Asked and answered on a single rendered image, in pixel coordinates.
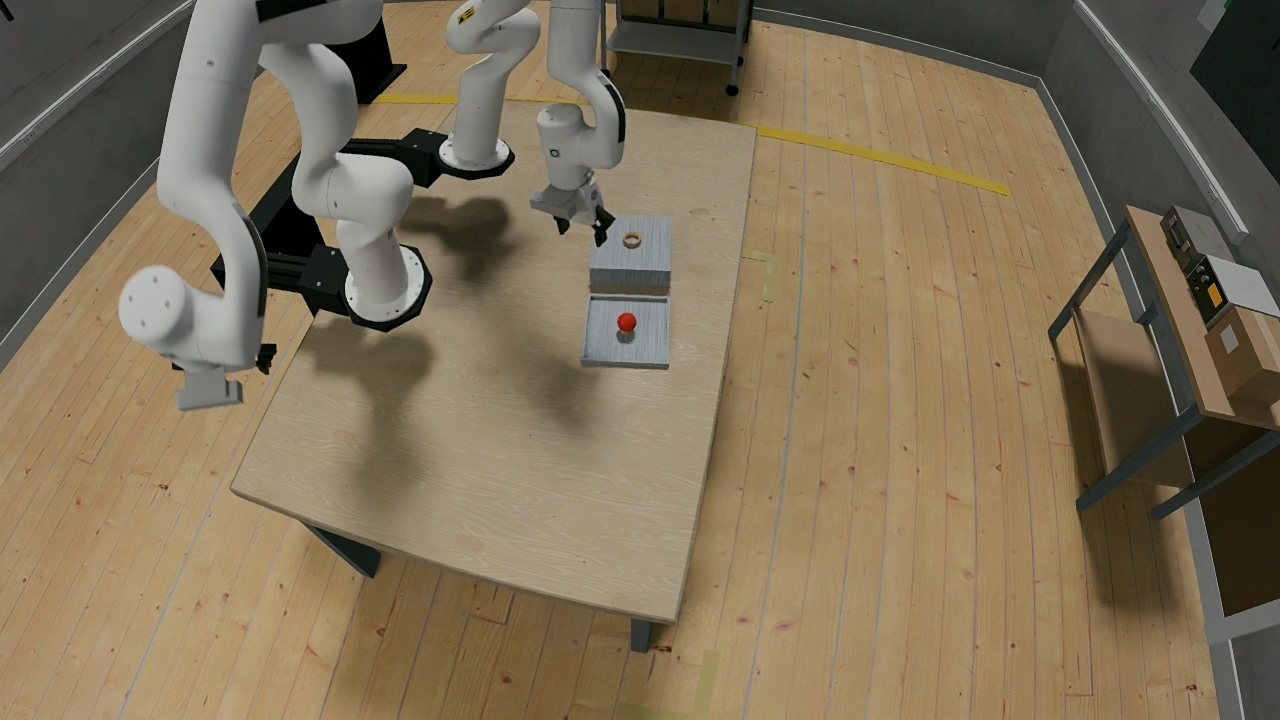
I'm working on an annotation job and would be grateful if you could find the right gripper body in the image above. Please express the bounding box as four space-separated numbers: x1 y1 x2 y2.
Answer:
224 357 256 373

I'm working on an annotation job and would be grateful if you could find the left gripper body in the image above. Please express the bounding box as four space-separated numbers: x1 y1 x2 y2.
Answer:
564 177 605 225

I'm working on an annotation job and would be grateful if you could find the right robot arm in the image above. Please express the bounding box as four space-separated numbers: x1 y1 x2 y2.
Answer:
116 0 424 410

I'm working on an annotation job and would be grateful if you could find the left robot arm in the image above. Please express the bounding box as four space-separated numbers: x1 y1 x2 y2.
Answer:
439 0 626 220

